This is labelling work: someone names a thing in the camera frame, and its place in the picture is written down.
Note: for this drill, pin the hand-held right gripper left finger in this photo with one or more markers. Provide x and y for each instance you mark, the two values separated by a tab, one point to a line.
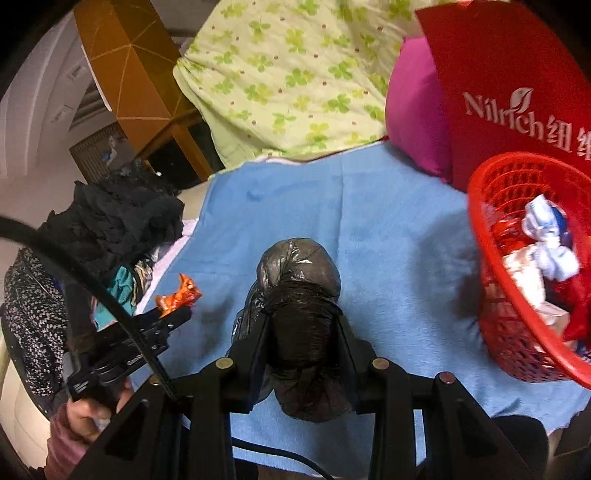
251	360

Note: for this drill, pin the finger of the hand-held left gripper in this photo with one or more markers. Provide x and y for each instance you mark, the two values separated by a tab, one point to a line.
171	316
164	339

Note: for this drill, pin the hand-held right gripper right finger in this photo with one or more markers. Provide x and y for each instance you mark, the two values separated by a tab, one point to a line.
353	364

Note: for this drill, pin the orange foil wrapper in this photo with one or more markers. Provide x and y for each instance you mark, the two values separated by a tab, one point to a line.
182	295

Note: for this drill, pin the black plastic bag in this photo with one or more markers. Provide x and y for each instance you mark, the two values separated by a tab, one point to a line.
300	323

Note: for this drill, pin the red plastic mesh basket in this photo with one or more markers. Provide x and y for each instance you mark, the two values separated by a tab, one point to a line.
508	341

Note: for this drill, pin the person's left forearm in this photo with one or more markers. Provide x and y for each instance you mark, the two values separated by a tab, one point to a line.
64	452

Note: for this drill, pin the person's left hand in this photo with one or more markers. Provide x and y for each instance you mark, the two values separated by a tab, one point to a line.
87	415

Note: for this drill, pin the teal cloth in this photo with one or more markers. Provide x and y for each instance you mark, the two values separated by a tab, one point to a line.
120	288

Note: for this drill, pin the black white spotted cloth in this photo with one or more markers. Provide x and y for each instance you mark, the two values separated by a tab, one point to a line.
32	314

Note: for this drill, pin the cream leather sofa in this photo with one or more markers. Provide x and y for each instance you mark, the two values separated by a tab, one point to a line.
23	401

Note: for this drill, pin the black lace cloth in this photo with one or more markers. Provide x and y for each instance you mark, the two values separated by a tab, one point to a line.
115	217

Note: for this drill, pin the blue towel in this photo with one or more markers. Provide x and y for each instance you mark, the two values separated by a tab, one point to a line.
369	221

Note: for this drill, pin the brown patterned panel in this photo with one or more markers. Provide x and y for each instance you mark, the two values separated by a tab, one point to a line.
99	152

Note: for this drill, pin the white crumpled paper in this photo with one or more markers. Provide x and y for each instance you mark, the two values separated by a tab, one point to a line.
521	277

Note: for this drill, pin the blue white foil wrapper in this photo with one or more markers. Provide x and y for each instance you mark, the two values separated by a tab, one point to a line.
549	235

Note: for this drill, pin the white panelled door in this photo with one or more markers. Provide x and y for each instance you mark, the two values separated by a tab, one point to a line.
41	101

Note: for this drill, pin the orange wooden cabinet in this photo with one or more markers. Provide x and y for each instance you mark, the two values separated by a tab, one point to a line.
124	69

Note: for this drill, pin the magenta cushion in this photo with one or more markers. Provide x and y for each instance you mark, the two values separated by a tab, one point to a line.
415	115

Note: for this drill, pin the green clover print blanket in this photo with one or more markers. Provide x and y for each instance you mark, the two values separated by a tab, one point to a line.
286	69

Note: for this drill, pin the red paper gift bag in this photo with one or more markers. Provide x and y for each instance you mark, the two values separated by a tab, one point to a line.
508	55

